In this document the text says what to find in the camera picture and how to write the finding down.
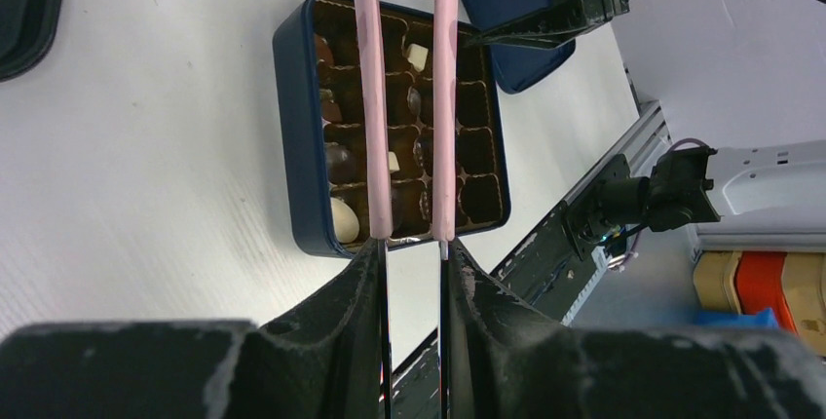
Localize left gripper pink right finger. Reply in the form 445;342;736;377
439;241;825;418

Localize left gripper pink left finger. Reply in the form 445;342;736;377
1;239;390;418

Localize white oval chocolate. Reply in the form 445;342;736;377
330;197;360;244

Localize pink cat paw tongs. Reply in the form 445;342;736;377
354;0;459;417

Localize white square chocolate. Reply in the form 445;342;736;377
388;151;400;174

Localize blue chocolate box with insert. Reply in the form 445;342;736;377
272;0;512;259

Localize blue box lid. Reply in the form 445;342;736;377
462;0;576;95

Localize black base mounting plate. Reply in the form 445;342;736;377
392;153;630;418

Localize black plastic tray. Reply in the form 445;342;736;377
1;0;62;82

